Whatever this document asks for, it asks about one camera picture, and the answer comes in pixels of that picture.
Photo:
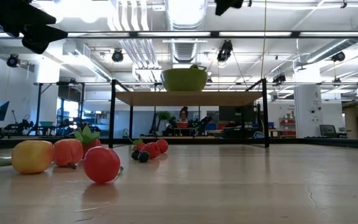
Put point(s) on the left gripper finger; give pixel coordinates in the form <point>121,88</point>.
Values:
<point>39,35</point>
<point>36,14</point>

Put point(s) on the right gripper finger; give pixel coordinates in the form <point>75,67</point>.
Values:
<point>227,4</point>

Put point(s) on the green plastic colander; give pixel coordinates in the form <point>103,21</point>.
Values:
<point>184,79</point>

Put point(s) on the orange toy peach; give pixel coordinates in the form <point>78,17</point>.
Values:
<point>68,152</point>

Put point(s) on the yellow-orange toy peach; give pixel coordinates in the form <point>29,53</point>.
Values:
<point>31,157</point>

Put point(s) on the toy blueberry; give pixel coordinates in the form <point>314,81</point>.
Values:
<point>135,155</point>
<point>143,156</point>

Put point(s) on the red toy raspberry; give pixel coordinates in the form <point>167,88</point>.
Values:
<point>151,150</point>

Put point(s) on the black background robot arm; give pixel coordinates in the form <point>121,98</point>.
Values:
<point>204,123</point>
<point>169,126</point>

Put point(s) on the overhead LED light bar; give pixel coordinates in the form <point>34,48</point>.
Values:
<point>214,34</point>

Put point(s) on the black ceiling spotlight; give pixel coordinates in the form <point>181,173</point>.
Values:
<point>117,56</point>
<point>339,56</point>
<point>279,78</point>
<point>12,60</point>

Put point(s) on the wooden shelf riser black legs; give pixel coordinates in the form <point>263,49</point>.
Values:
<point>185,98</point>

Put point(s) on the black monitor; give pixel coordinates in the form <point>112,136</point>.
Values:
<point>236,113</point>

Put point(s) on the person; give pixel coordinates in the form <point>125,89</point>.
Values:
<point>183,113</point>

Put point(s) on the red storage bin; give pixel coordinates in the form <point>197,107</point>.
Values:
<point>223,126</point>

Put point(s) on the blue storage bin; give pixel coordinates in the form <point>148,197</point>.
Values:
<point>209,126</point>

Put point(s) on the green background plant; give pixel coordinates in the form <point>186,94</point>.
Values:
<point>164,115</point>

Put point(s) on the red laptop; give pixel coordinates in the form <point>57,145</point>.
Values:
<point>182,125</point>

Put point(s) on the white pillar with sign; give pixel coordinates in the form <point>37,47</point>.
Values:
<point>306,109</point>

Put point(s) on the white shelf red boxes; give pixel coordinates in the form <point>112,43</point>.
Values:
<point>287,127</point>

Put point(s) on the small dark desk monitor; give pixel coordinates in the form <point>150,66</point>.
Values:
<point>328,130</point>

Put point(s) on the black overhead camera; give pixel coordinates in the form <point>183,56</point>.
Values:
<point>225,49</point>

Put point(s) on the black background workstation frame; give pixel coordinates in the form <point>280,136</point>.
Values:
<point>38,105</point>

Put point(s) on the black aluminium frame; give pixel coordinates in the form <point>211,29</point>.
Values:
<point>179,141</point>

